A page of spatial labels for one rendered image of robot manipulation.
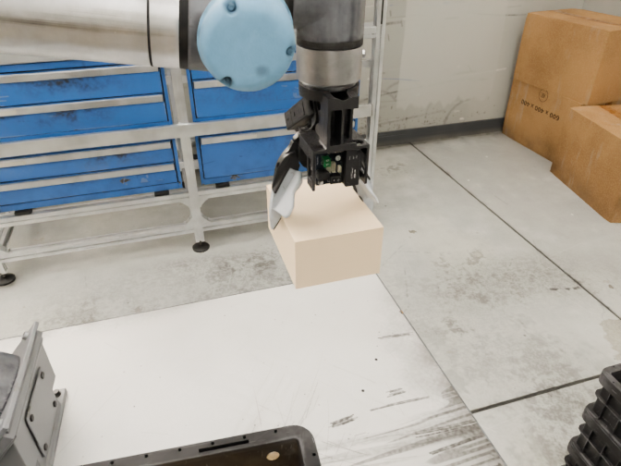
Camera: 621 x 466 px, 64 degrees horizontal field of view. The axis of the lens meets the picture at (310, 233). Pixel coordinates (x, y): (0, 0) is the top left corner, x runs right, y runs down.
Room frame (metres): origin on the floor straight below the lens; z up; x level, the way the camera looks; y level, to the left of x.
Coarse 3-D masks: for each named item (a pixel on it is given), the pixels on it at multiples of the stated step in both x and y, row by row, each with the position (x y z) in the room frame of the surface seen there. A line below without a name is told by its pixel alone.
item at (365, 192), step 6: (360, 180) 0.59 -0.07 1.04; (354, 186) 0.62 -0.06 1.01; (360, 186) 0.61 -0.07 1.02; (366, 186) 0.58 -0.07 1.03; (360, 192) 0.61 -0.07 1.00; (366, 192) 0.61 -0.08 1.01; (372, 192) 0.58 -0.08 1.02; (360, 198) 0.62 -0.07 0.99; (366, 198) 0.62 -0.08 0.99; (372, 198) 0.58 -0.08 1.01; (366, 204) 0.62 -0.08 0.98; (372, 204) 0.62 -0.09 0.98
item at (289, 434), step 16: (256, 432) 0.29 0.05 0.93; (272, 432) 0.29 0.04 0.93; (288, 432) 0.29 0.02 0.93; (304, 432) 0.29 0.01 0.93; (176, 448) 0.27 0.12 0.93; (192, 448) 0.27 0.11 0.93; (208, 448) 0.27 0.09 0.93; (224, 448) 0.27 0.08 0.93; (240, 448) 0.27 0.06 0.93; (256, 448) 0.27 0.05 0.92; (304, 448) 0.27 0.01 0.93; (96, 464) 0.25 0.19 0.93; (112, 464) 0.25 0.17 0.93; (128, 464) 0.25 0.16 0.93; (144, 464) 0.25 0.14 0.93; (160, 464) 0.25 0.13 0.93; (176, 464) 0.26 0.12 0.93; (304, 464) 0.25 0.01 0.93; (320, 464) 0.25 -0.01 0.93
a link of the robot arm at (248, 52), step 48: (0, 0) 0.38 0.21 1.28; (48, 0) 0.38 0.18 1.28; (96, 0) 0.39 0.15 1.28; (144, 0) 0.40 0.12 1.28; (192, 0) 0.41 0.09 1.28; (240, 0) 0.39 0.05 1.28; (0, 48) 0.39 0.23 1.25; (48, 48) 0.39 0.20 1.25; (96, 48) 0.39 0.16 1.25; (144, 48) 0.40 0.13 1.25; (192, 48) 0.40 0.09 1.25; (240, 48) 0.39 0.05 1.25; (288, 48) 0.40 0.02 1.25
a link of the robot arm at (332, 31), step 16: (304, 0) 0.54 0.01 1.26; (320, 0) 0.55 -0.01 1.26; (336, 0) 0.55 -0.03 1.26; (352, 0) 0.55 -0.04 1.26; (304, 16) 0.55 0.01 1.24; (320, 16) 0.55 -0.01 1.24; (336, 16) 0.55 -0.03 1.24; (352, 16) 0.56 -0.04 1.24; (304, 32) 0.56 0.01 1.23; (320, 32) 0.55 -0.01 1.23; (336, 32) 0.55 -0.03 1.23; (352, 32) 0.56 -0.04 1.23; (320, 48) 0.55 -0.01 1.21; (336, 48) 0.55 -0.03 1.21; (352, 48) 0.56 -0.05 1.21
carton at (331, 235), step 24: (312, 192) 0.64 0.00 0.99; (336, 192) 0.64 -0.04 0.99; (288, 216) 0.57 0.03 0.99; (312, 216) 0.57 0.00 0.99; (336, 216) 0.57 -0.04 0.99; (360, 216) 0.57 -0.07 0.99; (288, 240) 0.54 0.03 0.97; (312, 240) 0.52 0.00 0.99; (336, 240) 0.53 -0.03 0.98; (360, 240) 0.54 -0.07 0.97; (288, 264) 0.55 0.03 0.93; (312, 264) 0.52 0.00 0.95; (336, 264) 0.53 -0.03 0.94; (360, 264) 0.54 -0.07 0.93
